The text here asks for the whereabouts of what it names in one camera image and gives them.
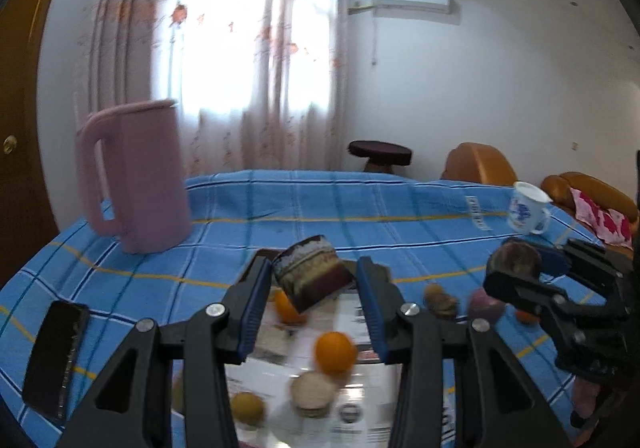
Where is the orange mandarin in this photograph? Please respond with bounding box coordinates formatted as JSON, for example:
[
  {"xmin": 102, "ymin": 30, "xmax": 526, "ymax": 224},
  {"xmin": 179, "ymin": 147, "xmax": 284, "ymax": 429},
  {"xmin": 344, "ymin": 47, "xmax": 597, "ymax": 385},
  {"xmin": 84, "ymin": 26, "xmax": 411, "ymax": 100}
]
[
  {"xmin": 514, "ymin": 309, "xmax": 539, "ymax": 327},
  {"xmin": 273, "ymin": 290, "xmax": 307, "ymax": 325},
  {"xmin": 314, "ymin": 331, "xmax": 358, "ymax": 376}
]

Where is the dark mangosteen back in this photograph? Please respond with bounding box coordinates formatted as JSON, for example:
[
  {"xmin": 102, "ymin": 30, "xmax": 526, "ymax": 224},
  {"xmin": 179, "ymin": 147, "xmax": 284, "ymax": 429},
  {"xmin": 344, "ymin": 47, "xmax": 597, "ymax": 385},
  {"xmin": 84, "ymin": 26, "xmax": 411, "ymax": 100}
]
[{"xmin": 424, "ymin": 283, "xmax": 459, "ymax": 321}]

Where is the purple round passion fruit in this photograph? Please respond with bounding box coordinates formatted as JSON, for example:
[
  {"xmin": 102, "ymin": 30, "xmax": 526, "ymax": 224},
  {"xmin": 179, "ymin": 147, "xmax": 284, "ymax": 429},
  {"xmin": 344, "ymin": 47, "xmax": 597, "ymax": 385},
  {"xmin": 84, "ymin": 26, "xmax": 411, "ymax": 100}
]
[{"xmin": 466, "ymin": 287, "xmax": 506, "ymax": 325}]

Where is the small green-brown kiwi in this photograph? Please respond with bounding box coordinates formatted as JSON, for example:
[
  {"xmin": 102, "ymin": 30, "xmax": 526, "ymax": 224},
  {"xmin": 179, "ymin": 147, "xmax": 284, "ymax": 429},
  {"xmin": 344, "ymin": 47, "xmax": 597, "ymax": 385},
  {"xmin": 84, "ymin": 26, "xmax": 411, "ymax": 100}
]
[{"xmin": 230, "ymin": 392, "xmax": 267, "ymax": 428}]

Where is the person's right hand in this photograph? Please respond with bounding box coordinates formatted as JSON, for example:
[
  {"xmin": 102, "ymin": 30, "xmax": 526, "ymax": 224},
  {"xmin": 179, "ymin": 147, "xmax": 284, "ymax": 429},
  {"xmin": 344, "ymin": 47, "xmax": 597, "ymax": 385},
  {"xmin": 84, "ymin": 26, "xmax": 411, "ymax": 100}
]
[{"xmin": 572, "ymin": 376, "xmax": 600, "ymax": 420}]

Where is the white blue enamel mug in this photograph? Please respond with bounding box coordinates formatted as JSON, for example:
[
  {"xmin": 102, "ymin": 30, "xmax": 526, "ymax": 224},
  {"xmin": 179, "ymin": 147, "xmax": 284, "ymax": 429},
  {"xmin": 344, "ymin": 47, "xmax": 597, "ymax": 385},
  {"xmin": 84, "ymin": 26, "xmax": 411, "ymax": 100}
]
[{"xmin": 506, "ymin": 181, "xmax": 551, "ymax": 235}]

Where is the pink floral cloth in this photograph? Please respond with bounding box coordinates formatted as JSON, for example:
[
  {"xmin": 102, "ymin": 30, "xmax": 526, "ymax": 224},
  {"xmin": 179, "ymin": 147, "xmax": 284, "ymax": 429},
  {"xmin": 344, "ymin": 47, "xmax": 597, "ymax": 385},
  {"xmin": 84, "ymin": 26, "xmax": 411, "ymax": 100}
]
[{"xmin": 570, "ymin": 188, "xmax": 632, "ymax": 249}]

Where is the brown leather sofa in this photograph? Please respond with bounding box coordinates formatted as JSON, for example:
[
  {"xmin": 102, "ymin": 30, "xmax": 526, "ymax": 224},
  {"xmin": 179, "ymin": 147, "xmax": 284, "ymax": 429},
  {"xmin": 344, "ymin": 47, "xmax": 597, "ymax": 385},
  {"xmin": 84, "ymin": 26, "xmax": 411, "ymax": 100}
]
[{"xmin": 540, "ymin": 171, "xmax": 639, "ymax": 256}]

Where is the blue plaid tablecloth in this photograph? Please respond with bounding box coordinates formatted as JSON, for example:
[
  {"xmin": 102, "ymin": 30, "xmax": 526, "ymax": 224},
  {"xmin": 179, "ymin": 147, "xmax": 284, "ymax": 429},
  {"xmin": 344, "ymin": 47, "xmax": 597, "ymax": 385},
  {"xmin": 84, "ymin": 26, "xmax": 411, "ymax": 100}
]
[{"xmin": 1, "ymin": 171, "xmax": 603, "ymax": 447}]

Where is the pink metal tin box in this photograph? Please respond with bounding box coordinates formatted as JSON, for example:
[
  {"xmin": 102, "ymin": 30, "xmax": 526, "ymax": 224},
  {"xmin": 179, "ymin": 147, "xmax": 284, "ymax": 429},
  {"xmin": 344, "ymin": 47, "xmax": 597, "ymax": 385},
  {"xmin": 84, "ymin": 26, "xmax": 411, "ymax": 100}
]
[{"xmin": 226, "ymin": 285, "xmax": 400, "ymax": 447}]

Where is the orange leather armchair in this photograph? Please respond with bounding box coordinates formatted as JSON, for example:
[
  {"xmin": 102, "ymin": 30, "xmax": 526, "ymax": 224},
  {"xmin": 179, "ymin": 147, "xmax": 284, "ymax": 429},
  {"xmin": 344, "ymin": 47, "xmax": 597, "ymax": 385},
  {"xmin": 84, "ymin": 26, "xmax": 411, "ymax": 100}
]
[{"xmin": 440, "ymin": 142, "xmax": 518, "ymax": 187}]

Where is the dark round stool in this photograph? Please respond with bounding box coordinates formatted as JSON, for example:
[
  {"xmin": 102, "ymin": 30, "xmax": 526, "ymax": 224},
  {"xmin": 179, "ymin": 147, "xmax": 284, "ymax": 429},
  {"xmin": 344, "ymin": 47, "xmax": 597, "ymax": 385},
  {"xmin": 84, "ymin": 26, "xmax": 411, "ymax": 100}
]
[{"xmin": 347, "ymin": 140, "xmax": 412, "ymax": 174}]

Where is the pink electric kettle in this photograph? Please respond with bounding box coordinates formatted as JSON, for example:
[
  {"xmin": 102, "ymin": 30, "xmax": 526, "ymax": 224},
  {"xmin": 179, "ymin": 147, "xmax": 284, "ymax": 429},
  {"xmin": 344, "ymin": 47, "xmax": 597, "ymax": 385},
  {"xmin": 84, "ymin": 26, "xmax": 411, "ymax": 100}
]
[{"xmin": 76, "ymin": 100, "xmax": 192, "ymax": 254}]

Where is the black smartphone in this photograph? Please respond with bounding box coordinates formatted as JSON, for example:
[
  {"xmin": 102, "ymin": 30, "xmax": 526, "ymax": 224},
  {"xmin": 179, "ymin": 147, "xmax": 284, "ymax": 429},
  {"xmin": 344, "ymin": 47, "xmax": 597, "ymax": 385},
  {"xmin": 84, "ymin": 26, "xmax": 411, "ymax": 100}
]
[{"xmin": 22, "ymin": 301, "xmax": 90, "ymax": 426}]

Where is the brown wooden door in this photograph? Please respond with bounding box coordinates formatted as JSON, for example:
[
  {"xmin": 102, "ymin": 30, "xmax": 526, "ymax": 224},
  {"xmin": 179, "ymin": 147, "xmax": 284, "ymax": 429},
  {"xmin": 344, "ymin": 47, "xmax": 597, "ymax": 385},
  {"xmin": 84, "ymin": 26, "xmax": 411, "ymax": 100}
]
[{"xmin": 1, "ymin": 0, "xmax": 58, "ymax": 284}]

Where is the sheer floral curtain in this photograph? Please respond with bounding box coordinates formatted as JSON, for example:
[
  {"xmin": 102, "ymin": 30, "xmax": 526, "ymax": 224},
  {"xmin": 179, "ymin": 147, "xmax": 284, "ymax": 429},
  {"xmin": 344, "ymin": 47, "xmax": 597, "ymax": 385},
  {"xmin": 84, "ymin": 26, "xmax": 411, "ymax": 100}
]
[{"xmin": 74, "ymin": 0, "xmax": 347, "ymax": 176}]

